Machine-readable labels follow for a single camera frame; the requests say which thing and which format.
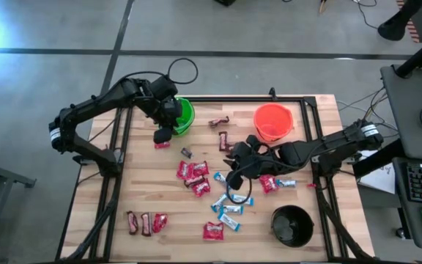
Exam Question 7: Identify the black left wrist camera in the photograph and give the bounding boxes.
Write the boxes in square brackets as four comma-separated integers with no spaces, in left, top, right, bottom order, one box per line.
[153,126,174,145]

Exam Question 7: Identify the black plastic bucket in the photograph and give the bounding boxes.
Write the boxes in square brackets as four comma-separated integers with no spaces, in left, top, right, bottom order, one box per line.
[270,204,315,248]

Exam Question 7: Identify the black left camera cable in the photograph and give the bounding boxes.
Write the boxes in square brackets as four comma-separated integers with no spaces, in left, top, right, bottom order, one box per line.
[166,57,199,86]

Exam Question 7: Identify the black stand foot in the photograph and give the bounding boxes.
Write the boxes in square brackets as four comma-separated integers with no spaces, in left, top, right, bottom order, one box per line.
[377,0,422,42]

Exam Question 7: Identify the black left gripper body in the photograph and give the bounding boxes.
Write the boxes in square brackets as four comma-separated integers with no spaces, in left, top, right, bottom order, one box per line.
[148,95,185,128]

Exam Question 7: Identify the grey keyboard desk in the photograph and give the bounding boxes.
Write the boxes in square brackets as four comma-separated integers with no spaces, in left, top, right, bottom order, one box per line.
[392,156,422,251]

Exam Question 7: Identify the black stand pole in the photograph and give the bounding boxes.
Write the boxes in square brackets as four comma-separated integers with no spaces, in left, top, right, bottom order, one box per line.
[395,28,422,78]

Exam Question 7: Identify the grey side desk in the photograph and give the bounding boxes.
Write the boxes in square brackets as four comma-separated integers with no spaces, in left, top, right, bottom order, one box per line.
[380,64,422,161]

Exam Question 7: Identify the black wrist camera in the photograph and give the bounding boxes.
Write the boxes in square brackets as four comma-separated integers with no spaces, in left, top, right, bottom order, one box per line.
[226,171,245,191]
[153,126,174,145]

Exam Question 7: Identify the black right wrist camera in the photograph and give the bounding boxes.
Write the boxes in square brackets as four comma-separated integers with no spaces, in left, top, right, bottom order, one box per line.
[226,171,245,191]

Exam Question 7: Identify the green plastic bucket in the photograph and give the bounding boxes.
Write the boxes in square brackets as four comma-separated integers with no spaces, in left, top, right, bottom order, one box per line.
[172,97,196,138]

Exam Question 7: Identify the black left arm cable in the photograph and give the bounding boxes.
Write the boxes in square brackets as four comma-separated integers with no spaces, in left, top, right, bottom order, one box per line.
[86,106,127,144]

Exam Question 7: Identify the brown Snickers candy bar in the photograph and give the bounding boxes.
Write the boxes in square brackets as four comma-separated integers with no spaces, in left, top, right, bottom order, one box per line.
[125,210,139,236]
[218,131,234,153]
[140,211,153,238]
[208,115,231,128]
[183,175,207,188]

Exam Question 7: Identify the black diagonal stand bar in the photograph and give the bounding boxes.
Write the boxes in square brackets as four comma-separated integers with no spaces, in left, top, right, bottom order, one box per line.
[352,137,408,179]

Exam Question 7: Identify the orange jack-o'-lantern bucket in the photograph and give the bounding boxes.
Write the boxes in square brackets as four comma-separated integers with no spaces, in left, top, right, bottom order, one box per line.
[253,103,295,143]

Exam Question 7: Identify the black aluminium table frame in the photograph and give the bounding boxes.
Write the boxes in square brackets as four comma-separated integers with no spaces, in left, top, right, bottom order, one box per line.
[55,95,371,263]

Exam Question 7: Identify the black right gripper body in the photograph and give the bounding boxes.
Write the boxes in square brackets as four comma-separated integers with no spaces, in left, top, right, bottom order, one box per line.
[238,136,281,176]

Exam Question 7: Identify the white paper sheet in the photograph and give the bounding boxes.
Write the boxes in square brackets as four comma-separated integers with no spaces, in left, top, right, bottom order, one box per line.
[357,148,397,195]

